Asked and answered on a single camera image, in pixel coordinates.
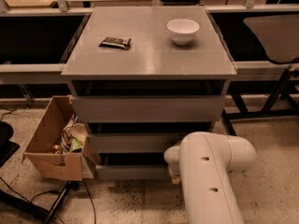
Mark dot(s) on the grey middle drawer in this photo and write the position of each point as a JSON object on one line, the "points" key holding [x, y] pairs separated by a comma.
{"points": [[132, 142]]}

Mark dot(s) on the white ceramic bowl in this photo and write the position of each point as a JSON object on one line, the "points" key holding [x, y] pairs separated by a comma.
{"points": [[182, 31]]}

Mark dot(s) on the green packet in box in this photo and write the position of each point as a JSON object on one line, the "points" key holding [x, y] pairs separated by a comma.
{"points": [[76, 146]]}

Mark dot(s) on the grey drawer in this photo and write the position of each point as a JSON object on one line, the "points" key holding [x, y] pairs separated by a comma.
{"points": [[148, 109], [121, 166], [132, 142]]}

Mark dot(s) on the black table frame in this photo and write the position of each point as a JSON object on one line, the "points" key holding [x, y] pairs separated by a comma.
{"points": [[278, 103]]}

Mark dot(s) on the grey drawer cabinet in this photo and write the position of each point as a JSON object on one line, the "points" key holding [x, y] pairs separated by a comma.
{"points": [[153, 66]]}

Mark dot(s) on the dark snack packet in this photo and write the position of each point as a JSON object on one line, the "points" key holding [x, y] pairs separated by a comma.
{"points": [[116, 43]]}

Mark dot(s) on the grey top drawer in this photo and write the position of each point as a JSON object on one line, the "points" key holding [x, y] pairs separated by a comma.
{"points": [[148, 109]]}

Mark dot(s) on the grey bottom drawer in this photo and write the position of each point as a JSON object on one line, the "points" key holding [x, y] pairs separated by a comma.
{"points": [[121, 166]]}

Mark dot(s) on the black stand leg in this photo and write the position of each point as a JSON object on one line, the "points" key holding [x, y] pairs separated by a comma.
{"points": [[60, 200]]}

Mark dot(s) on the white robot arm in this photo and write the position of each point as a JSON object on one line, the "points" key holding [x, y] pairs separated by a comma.
{"points": [[201, 162]]}

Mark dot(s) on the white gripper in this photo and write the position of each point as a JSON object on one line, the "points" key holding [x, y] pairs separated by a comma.
{"points": [[173, 171]]}

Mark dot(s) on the black object at left edge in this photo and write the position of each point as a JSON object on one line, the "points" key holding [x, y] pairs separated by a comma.
{"points": [[7, 147]]}

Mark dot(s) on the open cardboard box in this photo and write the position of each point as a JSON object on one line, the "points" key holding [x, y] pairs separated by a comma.
{"points": [[49, 147]]}

